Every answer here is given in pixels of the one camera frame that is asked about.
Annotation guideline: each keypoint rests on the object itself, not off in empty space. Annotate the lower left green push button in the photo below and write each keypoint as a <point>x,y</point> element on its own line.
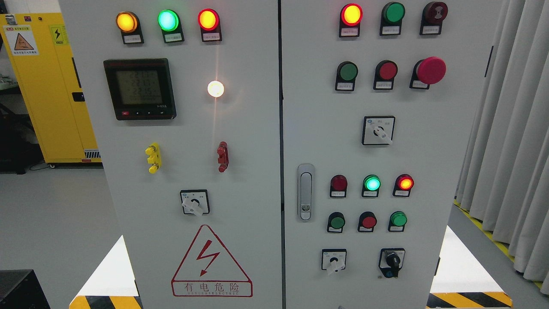
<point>336,222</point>

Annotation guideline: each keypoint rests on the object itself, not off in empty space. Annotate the green push button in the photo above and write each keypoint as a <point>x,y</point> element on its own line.
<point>397,221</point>
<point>346,75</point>
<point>336,222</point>

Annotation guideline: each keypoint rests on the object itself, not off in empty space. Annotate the upper green push button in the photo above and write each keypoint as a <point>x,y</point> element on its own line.
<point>346,75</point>

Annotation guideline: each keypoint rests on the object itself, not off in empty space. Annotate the lower red push button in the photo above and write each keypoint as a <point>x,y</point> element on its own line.
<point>367,222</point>

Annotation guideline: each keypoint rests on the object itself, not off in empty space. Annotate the red push button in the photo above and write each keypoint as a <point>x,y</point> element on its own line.
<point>367,222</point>
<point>384,75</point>

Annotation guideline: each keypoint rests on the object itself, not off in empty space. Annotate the upper red push button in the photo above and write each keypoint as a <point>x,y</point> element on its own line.
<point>384,75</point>

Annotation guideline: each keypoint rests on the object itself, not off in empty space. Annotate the lower right green push button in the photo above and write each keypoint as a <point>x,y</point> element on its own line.
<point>397,221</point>

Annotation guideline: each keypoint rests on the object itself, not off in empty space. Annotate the red mushroom emergency stop button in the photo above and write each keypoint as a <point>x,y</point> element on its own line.
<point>427,72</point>

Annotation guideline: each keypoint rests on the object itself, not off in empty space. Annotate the red terminal block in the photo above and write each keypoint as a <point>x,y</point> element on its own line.
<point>223,160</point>

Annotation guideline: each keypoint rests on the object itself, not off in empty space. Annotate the dark red unlit lamp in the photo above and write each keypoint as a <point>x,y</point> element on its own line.
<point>338,188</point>

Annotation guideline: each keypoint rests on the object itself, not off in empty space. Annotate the white lit indicator lamp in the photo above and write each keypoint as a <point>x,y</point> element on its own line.
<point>215,88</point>

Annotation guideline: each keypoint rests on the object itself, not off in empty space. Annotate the green lit lamp lower right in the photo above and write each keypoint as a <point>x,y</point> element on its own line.
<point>371,185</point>

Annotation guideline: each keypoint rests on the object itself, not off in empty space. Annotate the left grey cabinet door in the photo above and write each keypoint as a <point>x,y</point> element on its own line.
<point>245,200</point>

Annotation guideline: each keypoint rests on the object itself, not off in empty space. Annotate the grey cabinet door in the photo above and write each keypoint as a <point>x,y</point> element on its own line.
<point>245,200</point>
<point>323,127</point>

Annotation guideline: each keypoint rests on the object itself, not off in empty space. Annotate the right grey cabinet door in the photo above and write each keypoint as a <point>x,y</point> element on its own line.
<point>323,127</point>

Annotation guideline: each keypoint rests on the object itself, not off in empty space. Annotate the yellow terminal block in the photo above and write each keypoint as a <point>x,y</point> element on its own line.
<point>154,157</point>

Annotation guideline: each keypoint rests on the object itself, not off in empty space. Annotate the red lit lamp lower right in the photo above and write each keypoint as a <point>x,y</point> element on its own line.
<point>403,185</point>

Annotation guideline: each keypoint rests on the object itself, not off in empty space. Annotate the red lit lamp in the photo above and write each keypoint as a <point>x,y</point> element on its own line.
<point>350,20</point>
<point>403,185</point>

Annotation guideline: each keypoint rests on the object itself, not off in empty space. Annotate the red electric hazard warning sticker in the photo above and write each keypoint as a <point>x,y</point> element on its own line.
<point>208,269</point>

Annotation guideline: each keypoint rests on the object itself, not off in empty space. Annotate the black digital power meter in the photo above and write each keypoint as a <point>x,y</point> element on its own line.
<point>141,89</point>

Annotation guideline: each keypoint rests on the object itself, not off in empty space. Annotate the red indicator lamp top left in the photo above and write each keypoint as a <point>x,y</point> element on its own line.
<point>210,25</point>

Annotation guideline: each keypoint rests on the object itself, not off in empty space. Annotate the red lit lamp top right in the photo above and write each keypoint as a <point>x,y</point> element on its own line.
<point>350,20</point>

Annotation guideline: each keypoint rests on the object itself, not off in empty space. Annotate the green indicator lamp top left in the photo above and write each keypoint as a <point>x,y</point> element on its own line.
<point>171,28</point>

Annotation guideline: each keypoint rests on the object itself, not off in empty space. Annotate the green unlit lamp top right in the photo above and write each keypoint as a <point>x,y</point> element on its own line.
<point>391,19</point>

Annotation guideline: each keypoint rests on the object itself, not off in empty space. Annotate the amber indicator lamp top left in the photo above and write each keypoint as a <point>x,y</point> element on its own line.
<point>130,28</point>

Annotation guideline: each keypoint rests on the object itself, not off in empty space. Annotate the left white hazard striped base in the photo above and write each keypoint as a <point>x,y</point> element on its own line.
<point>112,284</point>

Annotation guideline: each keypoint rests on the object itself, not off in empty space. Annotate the white hazard striped base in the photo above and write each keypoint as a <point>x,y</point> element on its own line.
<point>462,282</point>
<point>112,284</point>

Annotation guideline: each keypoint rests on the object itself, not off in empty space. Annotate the dark red buzzer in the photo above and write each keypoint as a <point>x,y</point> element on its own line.
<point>433,16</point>

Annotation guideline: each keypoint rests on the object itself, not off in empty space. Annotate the right white hazard striped base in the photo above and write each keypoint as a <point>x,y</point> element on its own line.
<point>462,282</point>

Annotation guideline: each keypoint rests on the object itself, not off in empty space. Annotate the grey curtain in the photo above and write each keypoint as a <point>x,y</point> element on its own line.
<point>505,176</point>

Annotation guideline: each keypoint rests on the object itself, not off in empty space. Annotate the yellow safety storage cabinet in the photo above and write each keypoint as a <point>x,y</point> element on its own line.
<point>40,52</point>

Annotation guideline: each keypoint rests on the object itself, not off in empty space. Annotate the black box bottom left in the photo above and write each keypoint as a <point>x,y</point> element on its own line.
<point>20,289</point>

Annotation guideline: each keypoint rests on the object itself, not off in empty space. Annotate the silver cabinet door handle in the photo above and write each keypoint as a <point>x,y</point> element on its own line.
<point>305,186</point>

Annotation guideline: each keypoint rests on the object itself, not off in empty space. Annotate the left door rotary selector switch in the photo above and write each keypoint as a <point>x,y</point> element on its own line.
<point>195,202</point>

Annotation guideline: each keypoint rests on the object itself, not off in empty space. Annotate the upper right rotary selector switch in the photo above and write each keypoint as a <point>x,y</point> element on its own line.
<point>378,130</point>

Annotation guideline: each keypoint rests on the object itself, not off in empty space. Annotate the lower white rotary selector switch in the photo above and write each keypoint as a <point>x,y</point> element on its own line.
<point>333,260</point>

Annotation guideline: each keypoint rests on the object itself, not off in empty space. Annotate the black knob selector switch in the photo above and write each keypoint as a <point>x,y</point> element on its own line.
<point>391,261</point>

